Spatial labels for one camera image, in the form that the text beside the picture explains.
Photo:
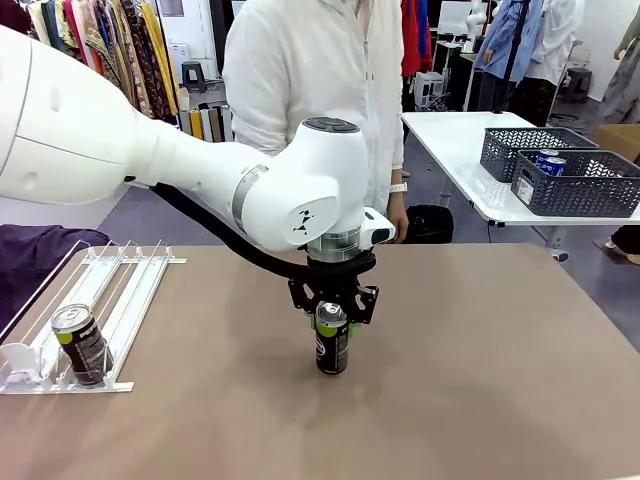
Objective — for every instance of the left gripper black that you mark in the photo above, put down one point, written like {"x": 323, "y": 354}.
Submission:
{"x": 337, "y": 280}

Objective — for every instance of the black green soda can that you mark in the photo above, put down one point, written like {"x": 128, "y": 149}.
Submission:
{"x": 82, "y": 345}
{"x": 331, "y": 345}

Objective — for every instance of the dark grey woven plastic basket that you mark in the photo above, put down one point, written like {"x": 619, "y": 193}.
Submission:
{"x": 580, "y": 190}
{"x": 500, "y": 150}

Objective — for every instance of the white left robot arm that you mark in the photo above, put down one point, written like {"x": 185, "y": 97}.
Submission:
{"x": 150, "y": 150}

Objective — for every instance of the person's left forearm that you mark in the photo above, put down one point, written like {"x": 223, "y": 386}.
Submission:
{"x": 397, "y": 175}

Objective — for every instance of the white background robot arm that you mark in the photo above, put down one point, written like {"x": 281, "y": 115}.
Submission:
{"x": 475, "y": 17}

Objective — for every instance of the clear white can dispenser rack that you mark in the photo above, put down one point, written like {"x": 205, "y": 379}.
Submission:
{"x": 145, "y": 285}

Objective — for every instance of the person's left hand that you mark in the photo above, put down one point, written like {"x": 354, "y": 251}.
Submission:
{"x": 398, "y": 215}

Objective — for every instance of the black bag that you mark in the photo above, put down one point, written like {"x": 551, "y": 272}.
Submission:
{"x": 432, "y": 225}

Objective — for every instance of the white wristwatch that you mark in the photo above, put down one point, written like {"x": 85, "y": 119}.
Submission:
{"x": 398, "y": 188}

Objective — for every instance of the white side table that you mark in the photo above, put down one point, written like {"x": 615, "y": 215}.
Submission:
{"x": 450, "y": 145}

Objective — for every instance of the brown material roll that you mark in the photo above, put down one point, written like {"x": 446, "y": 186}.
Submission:
{"x": 216, "y": 124}

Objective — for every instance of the white material roll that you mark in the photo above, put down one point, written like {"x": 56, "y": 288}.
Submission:
{"x": 206, "y": 122}

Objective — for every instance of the yellow material roll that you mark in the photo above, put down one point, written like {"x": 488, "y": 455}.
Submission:
{"x": 197, "y": 125}

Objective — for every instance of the person torso in white jacket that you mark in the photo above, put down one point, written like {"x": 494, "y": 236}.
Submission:
{"x": 280, "y": 75}

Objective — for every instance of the white computer case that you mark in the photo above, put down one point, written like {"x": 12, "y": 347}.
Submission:
{"x": 430, "y": 89}

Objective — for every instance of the hanging red garment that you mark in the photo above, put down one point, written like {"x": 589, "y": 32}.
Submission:
{"x": 415, "y": 35}

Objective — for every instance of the black trouser leg with shoe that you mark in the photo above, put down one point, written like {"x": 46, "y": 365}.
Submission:
{"x": 627, "y": 240}

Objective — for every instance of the dark purple cloth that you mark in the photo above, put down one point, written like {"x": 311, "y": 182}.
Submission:
{"x": 30, "y": 250}

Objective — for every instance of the clothes rack with colourful garments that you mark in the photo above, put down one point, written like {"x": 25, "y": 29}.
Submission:
{"x": 140, "y": 60}

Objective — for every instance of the dark grey plastic stool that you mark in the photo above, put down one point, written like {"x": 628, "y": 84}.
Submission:
{"x": 580, "y": 82}

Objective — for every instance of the brown cardboard box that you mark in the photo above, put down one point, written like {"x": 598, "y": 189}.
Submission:
{"x": 622, "y": 140}

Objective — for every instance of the hanging white shirt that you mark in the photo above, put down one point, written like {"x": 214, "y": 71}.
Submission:
{"x": 557, "y": 40}

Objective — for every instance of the mannequin in grey dress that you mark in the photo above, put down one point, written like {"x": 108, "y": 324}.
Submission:
{"x": 625, "y": 70}

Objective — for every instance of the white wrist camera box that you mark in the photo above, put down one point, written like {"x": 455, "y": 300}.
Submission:
{"x": 377, "y": 230}

